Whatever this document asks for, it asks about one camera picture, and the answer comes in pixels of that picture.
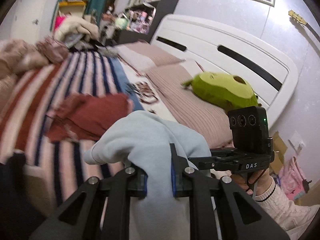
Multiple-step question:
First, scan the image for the right hand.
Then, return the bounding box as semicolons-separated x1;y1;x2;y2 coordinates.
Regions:
231;168;273;196

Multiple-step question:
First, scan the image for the pink beige duvet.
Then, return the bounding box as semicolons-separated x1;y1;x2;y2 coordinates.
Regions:
1;39;49;79

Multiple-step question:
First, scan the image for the pink ribbed pillow near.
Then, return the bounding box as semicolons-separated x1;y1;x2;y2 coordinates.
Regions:
145;64;233;148

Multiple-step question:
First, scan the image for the cardboard box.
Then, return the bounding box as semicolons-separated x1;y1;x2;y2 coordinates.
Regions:
270;131;287;174

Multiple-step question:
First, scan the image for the yellow small cabinet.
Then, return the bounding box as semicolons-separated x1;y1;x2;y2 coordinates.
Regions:
56;0;87;17

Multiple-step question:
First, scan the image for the cream blanket pile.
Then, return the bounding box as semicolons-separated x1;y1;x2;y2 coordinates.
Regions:
54;16;99;41

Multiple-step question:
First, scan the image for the light blue hoodie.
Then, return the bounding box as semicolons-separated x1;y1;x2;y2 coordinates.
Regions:
84;111;210;239

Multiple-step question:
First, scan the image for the pink ribbed pillow far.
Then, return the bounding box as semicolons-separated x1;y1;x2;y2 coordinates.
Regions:
116;42;183;73

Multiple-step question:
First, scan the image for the pink bag on floor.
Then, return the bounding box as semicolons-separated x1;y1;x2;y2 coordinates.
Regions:
278;156;312;201

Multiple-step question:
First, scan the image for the dark red garment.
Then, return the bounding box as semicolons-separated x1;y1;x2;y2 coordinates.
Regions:
46;93;134;142

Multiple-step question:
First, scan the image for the striped bed sheet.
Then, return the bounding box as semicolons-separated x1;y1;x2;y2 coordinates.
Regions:
0;49;176;205

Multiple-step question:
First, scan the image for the black navy clothes pile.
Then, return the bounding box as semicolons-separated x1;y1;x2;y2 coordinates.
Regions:
1;152;54;239

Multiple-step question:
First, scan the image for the white knit right sleeve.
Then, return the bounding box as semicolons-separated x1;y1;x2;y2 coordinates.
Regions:
255;174;319;239

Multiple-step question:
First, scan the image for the white bed headboard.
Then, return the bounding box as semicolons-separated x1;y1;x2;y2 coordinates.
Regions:
151;14;298;127

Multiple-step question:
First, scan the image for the pink shiny handbag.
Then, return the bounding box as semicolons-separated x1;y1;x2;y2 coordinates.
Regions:
35;36;69;64

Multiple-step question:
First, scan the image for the pink ribbed pillow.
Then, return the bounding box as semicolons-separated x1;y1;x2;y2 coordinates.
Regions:
116;42;183;73
145;64;233;148

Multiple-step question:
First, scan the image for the dark tall bookshelf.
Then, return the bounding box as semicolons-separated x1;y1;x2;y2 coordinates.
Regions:
100;0;179;46

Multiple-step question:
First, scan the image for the black camera box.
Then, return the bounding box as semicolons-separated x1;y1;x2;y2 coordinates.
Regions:
227;106;270;154

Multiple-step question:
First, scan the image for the yellow guitar on wall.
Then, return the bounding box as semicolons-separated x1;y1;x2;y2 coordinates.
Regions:
288;10;320;42

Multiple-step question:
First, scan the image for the green avocado plush toy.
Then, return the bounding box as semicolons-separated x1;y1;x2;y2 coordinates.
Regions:
181;72;261;112

